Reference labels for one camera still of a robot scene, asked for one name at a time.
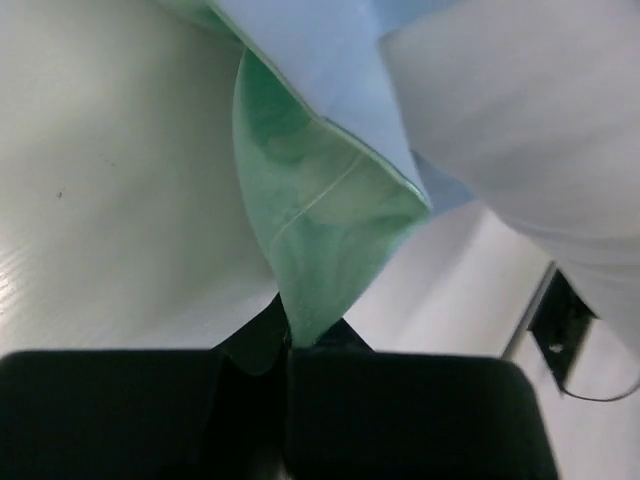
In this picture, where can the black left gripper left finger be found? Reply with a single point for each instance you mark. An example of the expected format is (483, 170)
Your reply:
(144, 414)

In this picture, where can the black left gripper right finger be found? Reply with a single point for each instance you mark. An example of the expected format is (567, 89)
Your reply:
(361, 414)

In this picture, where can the light blue green pillowcase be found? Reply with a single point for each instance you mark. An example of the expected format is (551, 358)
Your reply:
(330, 183)

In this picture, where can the white pillow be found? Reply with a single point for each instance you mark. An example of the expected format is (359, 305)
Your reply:
(534, 106)

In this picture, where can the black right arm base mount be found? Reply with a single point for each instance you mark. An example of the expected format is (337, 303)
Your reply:
(559, 322)

